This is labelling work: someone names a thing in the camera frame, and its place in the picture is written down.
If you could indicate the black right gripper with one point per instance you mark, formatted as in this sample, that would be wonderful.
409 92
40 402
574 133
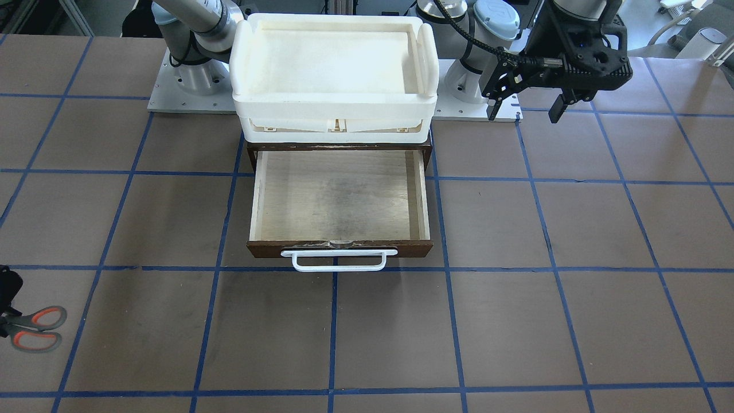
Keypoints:
8 287

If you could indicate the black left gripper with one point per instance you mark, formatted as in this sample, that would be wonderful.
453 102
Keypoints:
551 35

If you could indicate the grey orange handled scissors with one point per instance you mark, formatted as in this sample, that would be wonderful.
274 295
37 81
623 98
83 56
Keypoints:
34 333

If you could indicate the light wooden drawer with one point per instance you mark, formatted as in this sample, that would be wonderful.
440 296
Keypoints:
340 200

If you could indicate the white drawer handle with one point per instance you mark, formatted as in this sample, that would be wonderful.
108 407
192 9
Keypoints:
296 257

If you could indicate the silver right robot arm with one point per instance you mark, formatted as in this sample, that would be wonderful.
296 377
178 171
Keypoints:
210 28

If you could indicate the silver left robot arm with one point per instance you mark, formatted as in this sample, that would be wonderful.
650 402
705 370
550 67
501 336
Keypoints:
477 35

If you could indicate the white plastic tray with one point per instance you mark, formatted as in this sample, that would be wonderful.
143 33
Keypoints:
334 78

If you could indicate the dark brown wooden cabinet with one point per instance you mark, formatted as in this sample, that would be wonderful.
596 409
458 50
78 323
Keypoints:
253 149

